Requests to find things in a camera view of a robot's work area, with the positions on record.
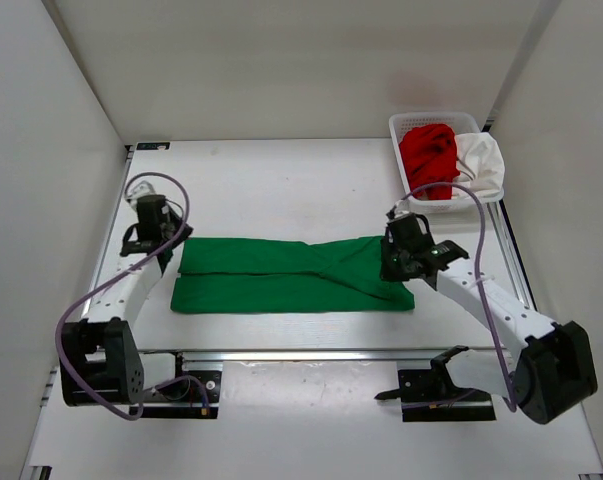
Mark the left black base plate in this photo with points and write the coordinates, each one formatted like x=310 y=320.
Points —
x=195 y=397

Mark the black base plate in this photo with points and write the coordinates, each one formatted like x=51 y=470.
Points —
x=195 y=397
x=430 y=401

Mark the dark table label sticker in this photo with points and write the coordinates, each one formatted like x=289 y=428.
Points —
x=153 y=146

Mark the red t shirt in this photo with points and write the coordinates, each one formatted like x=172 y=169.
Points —
x=429 y=155

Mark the green t shirt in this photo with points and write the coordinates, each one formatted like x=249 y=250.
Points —
x=260 y=276

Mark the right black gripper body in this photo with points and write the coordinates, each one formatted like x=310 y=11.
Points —
x=394 y=267

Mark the white t shirt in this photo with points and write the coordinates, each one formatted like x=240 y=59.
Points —
x=481 y=165

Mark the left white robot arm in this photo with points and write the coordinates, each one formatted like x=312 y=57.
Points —
x=99 y=360

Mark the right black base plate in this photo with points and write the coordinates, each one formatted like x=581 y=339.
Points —
x=430 y=401

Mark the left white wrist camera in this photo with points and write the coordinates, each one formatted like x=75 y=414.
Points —
x=142 y=189

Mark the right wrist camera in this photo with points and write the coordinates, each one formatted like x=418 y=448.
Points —
x=398 y=211

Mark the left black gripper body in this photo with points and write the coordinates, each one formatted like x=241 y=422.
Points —
x=175 y=225

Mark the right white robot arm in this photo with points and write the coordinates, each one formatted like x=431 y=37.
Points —
x=539 y=366

